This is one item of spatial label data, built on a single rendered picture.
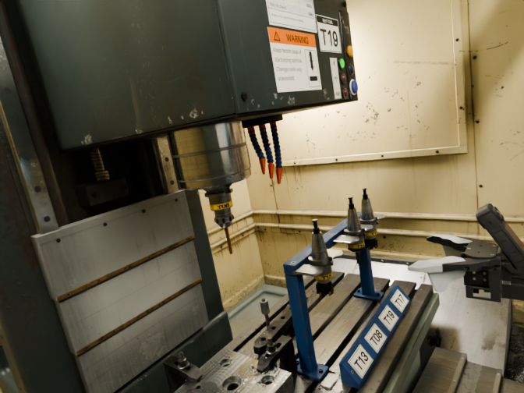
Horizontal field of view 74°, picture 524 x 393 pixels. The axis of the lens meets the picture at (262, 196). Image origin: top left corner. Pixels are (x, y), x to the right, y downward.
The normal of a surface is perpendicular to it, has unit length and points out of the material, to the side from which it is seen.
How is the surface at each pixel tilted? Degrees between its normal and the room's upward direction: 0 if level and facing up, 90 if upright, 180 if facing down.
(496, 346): 24
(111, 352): 90
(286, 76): 90
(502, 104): 91
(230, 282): 90
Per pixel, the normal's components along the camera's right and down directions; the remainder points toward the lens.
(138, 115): -0.61, 0.26
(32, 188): 0.77, 0.00
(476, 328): -0.40, -0.77
